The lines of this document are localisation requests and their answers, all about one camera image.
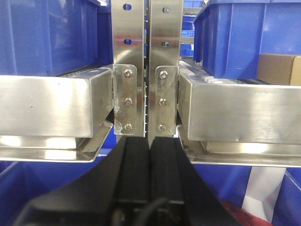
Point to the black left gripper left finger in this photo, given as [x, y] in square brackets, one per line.
[115, 192]

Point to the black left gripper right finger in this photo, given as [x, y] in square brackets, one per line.
[189, 201]

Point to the brown cardboard box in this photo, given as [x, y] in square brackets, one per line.
[280, 69]

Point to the stainless steel shelf beam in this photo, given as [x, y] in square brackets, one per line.
[240, 124]

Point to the left stainless shelf beam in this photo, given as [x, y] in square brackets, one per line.
[55, 118]

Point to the blue bin upper shelf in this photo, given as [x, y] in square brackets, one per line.
[230, 35]

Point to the perforated steel shelf upright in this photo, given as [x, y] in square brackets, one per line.
[127, 20]

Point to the red mesh bag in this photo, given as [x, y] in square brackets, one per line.
[243, 217]

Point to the blue bin with red mesh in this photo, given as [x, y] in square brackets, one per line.
[21, 181]

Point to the roller track strip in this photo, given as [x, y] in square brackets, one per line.
[200, 74]

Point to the blue bin upper left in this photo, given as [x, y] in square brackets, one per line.
[51, 37]

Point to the right perforated steel upright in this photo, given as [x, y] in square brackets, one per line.
[165, 26]

